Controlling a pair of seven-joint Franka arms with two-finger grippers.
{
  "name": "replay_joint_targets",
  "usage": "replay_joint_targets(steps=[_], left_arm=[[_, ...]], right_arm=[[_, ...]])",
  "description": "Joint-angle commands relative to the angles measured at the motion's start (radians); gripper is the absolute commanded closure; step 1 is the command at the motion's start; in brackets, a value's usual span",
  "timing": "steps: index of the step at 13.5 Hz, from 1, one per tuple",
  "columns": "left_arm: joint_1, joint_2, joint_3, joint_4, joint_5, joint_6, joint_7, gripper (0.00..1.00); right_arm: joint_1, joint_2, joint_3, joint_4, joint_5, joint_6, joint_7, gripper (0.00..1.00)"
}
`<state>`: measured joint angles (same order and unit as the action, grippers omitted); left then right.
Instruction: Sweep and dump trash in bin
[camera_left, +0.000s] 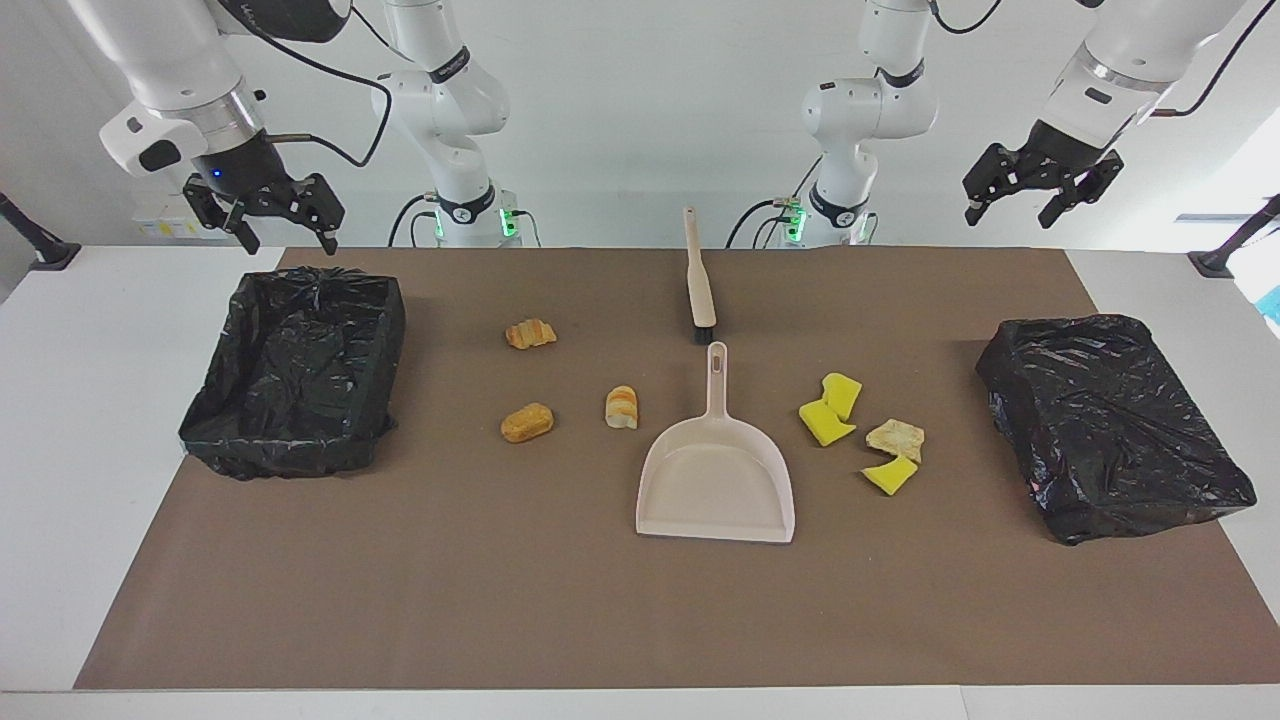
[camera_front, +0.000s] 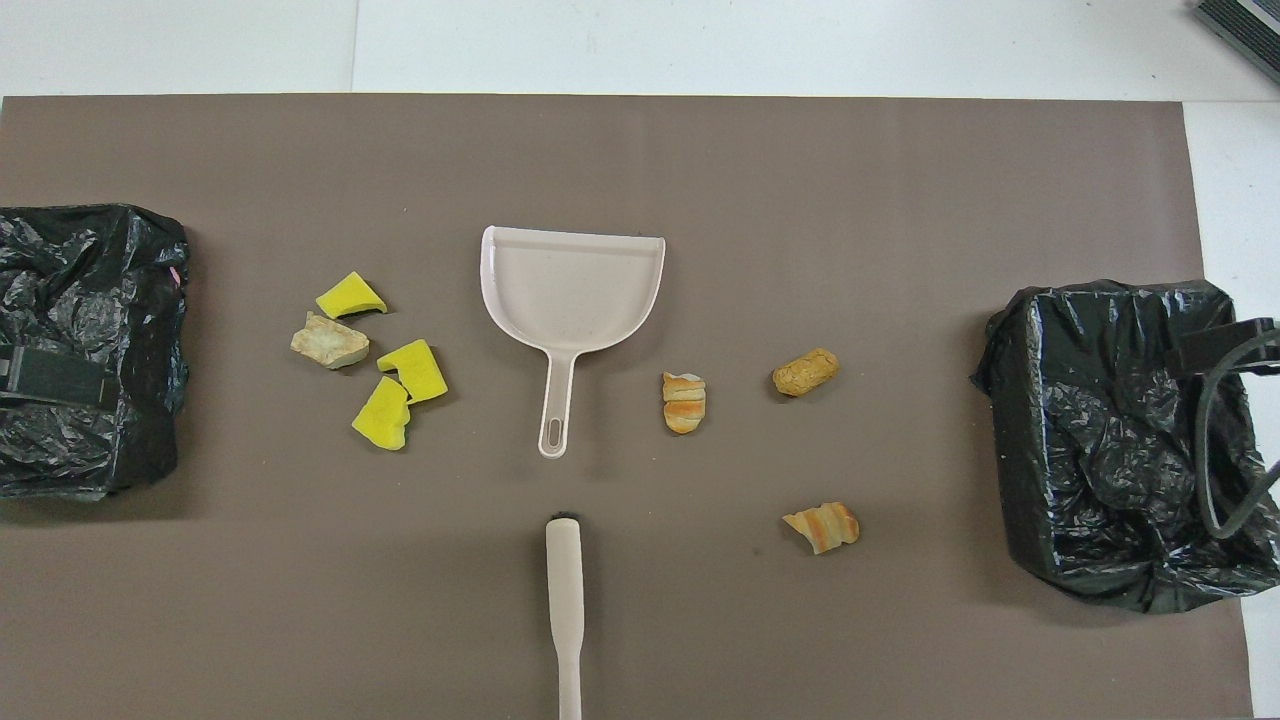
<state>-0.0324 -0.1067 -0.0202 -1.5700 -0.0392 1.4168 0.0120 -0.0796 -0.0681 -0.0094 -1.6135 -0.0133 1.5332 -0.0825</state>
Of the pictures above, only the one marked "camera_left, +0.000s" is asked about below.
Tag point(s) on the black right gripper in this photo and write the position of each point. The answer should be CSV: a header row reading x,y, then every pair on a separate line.
x,y
240,165

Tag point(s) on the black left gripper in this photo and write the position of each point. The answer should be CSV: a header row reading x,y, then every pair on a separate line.
x,y
1060,150

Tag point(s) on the beige bread chunk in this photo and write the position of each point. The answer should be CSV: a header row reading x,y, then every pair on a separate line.
x,y
895,438

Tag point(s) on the beige brush with black bristles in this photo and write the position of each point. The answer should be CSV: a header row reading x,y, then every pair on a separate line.
x,y
698,290

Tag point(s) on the beige plastic dustpan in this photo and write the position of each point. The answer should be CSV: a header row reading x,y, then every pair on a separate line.
x,y
715,480

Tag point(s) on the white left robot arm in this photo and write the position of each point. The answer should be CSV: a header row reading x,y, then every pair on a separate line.
x,y
860,105

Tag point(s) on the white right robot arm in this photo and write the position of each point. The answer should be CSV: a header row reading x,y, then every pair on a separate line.
x,y
445,110

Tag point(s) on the open bin with black liner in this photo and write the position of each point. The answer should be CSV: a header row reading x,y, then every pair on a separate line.
x,y
300,380

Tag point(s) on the bin covered with black bag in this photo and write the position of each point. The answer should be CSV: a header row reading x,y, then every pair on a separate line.
x,y
1110,430

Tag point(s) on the white box with yellow label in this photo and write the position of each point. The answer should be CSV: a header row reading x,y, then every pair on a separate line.
x,y
165,228

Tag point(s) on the teal object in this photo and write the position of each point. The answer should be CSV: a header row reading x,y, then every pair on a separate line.
x,y
1273,305

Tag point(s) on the striped croissant piece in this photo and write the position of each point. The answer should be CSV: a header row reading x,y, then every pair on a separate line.
x,y
530,333

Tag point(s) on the brown oval bread roll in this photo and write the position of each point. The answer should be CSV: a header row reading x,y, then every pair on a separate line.
x,y
527,422

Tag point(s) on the striped bread roll piece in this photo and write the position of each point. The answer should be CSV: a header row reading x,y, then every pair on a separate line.
x,y
621,407

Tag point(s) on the brown table mat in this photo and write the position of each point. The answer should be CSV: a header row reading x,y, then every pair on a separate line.
x,y
600,620

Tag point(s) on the black stand post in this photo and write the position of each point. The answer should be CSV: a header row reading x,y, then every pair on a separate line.
x,y
1225,250
40,245

